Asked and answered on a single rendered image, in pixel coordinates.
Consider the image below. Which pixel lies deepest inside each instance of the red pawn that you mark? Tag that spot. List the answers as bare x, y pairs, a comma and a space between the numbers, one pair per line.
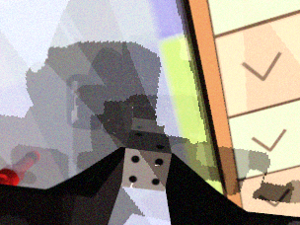
8, 177

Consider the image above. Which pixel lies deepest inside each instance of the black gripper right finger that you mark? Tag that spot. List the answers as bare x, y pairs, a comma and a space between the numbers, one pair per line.
193, 201

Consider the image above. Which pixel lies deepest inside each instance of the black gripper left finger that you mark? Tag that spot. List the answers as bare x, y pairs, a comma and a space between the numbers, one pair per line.
85, 199

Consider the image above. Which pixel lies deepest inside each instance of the beige die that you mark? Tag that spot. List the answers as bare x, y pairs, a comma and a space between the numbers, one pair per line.
147, 160

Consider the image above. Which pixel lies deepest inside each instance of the game board with green dice tray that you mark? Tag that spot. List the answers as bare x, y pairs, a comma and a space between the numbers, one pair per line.
257, 44

